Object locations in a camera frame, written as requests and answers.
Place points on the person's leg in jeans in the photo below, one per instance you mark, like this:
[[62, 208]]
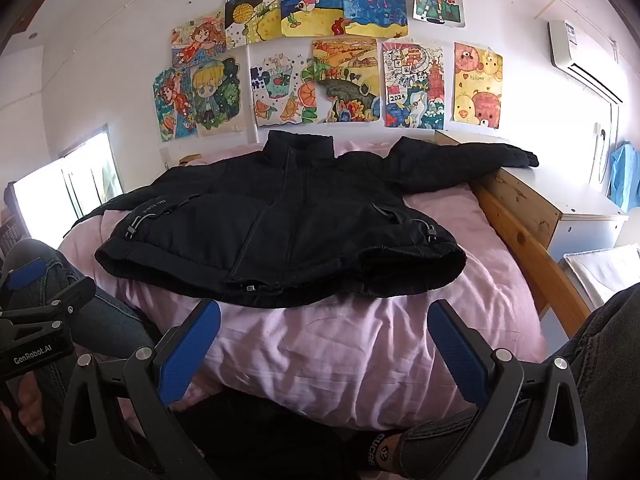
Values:
[[615, 350], [115, 325]]

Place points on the wooden bed frame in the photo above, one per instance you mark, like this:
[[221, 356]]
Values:
[[525, 240]]

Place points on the blue hanging cloth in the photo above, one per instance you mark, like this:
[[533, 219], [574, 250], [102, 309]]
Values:
[[625, 175]]

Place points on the person's left leg in jeans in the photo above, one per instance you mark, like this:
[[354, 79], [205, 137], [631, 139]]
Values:
[[115, 325]]

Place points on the window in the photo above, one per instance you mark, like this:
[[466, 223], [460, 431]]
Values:
[[65, 185]]

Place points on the white air conditioner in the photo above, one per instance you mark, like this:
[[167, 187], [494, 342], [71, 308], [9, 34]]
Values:
[[580, 50]]

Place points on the person's left hand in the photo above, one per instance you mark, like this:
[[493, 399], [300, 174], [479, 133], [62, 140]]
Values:
[[24, 402]]

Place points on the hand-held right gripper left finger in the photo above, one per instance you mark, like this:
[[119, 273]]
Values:
[[186, 355]]

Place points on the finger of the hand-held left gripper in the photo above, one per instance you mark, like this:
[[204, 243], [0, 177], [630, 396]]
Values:
[[26, 272]]

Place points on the black printed sock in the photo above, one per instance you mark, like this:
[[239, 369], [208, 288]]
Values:
[[380, 452]]

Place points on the white cushion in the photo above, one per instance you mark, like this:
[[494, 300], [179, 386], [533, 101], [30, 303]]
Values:
[[600, 270]]

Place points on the white cabinet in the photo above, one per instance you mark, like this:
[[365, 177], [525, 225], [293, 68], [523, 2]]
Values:
[[560, 190]]

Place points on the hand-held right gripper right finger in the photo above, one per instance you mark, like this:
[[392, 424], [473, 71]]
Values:
[[460, 355]]

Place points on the person's right leg in jeans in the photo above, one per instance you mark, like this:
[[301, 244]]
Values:
[[615, 350]]

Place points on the white wall pipe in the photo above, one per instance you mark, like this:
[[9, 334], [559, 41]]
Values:
[[602, 160]]

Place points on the group of colourful wall drawings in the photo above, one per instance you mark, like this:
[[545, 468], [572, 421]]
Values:
[[345, 5]]

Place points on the black puffer jacket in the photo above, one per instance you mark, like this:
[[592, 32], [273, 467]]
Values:
[[300, 210]]

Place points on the pink bed blanket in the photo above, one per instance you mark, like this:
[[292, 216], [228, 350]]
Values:
[[350, 350]]

